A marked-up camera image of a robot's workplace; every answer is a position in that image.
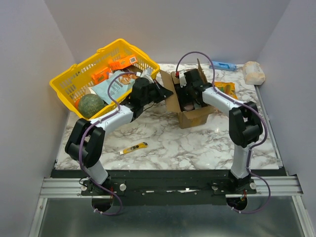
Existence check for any orange candy box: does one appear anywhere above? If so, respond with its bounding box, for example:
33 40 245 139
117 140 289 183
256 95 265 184
91 67 112 85

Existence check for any yellow utility knife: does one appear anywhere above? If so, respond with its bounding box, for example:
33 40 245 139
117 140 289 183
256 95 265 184
119 142 148 155

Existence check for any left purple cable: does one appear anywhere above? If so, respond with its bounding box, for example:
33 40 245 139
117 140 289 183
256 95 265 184
79 72 139 216

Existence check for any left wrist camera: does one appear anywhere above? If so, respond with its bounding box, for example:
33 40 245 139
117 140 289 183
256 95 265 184
140 67 154 83

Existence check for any yellow plastic basket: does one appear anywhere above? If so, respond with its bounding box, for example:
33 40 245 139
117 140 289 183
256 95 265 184
49 39 160 120

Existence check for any blue box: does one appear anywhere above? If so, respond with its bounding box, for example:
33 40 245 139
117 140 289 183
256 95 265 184
209 61 237 72

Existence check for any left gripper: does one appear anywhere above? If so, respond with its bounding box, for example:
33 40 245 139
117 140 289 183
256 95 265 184
142 79 173 107

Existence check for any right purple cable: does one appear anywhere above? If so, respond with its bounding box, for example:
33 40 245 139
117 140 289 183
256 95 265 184
175 51 272 214

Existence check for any aluminium frame rail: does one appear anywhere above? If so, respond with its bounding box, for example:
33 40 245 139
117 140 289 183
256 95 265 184
39 176 303 198

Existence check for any pink rounded item in box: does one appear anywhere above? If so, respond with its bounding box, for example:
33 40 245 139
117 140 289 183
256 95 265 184
183 103 195 112

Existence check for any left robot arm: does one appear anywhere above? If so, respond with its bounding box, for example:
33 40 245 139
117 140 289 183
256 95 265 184
65 78 173 195

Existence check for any orange snack bag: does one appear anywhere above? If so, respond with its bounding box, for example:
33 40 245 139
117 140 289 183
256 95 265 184
215 81 238 100

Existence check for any light blue chips bag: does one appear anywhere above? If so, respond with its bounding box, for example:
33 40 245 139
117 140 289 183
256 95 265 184
92 70 138 104

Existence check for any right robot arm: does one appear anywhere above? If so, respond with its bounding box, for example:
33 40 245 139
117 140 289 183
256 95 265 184
175 69 263 194

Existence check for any brown cardboard express box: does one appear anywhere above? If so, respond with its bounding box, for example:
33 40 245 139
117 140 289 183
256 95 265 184
160 64 217 128

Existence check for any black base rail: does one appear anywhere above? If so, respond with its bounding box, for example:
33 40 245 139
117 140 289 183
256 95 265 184
53 168 287 210

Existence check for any green melon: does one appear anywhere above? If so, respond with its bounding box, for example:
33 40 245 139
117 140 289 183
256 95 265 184
78 94 105 119

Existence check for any orange barcode box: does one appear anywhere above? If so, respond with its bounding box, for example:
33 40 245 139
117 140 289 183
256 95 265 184
109 54 138 71

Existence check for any beige paper bag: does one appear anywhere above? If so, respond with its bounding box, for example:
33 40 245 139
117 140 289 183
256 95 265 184
242 61 266 85

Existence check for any purple cable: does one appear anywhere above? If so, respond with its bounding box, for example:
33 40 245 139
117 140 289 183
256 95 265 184
79 72 139 216
175 51 272 214

